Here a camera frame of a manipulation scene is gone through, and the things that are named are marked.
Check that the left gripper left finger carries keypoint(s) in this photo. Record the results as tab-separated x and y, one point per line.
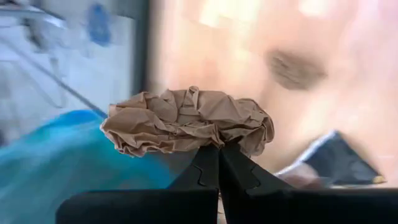
140	205

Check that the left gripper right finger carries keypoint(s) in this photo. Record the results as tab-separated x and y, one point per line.
280	205

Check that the blue plastic trash bag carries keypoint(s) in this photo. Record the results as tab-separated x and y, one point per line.
62	168

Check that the brown paper ball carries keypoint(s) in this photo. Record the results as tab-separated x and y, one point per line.
186	121

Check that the black snack wrapper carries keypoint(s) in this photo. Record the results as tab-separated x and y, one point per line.
339	165

